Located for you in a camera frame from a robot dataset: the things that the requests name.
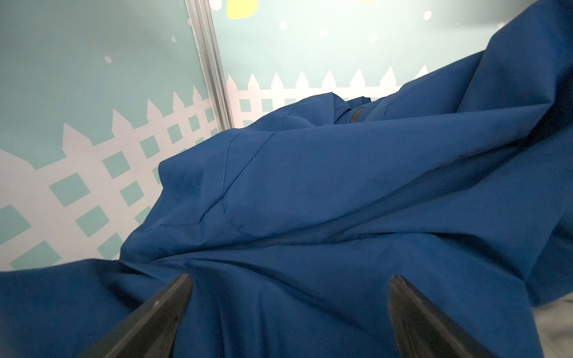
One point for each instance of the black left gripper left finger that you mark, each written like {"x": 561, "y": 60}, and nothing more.
{"x": 151, "y": 329}

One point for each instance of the blue jacket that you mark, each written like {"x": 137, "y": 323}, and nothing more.
{"x": 293, "y": 227}

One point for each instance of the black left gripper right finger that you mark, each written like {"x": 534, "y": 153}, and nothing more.
{"x": 422, "y": 330}

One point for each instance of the aluminium frame post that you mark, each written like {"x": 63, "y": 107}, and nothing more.
{"x": 208, "y": 50}

